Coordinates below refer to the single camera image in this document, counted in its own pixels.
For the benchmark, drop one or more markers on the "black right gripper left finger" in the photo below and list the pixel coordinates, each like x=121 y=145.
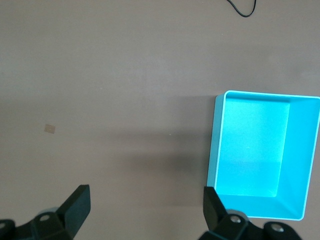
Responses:
x=75 y=212

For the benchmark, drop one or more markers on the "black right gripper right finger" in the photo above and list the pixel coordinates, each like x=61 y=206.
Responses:
x=217 y=220

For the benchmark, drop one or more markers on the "cyan plastic bin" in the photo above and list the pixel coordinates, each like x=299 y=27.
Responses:
x=250 y=145

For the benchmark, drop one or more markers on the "tan tape square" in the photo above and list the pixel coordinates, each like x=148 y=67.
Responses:
x=50 y=128

